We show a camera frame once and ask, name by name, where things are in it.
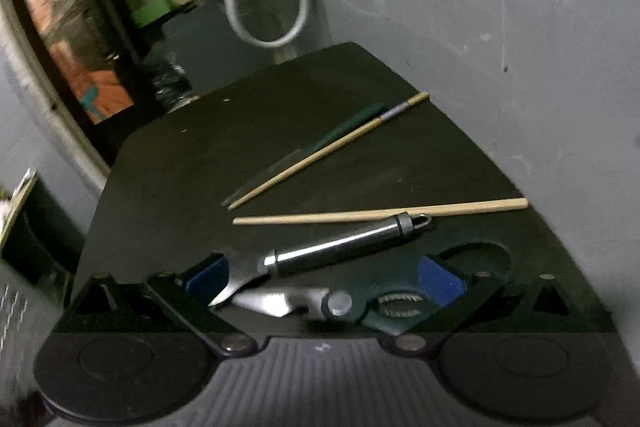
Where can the painted figure poster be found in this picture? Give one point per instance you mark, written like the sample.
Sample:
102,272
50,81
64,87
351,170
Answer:
100,92

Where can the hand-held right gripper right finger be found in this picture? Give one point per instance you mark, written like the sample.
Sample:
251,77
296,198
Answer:
440,282

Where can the plain wooden chopstick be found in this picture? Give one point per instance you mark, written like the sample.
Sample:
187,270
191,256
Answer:
350,214

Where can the dark grey cabinet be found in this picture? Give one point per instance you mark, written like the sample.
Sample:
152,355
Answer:
210,52

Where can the green box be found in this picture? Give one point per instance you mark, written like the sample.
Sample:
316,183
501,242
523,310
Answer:
150,9

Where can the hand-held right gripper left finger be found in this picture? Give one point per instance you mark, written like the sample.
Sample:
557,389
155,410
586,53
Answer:
205,279

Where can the dark door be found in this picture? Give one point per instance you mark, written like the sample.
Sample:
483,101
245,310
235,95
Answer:
120,132

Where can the purple-banded wooden chopstick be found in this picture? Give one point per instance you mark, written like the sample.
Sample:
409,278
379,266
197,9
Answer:
310,162

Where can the pale door frame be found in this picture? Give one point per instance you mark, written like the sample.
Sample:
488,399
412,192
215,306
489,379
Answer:
75,142

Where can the pile of dark plastic bags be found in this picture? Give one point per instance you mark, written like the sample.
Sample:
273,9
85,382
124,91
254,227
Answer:
170,82

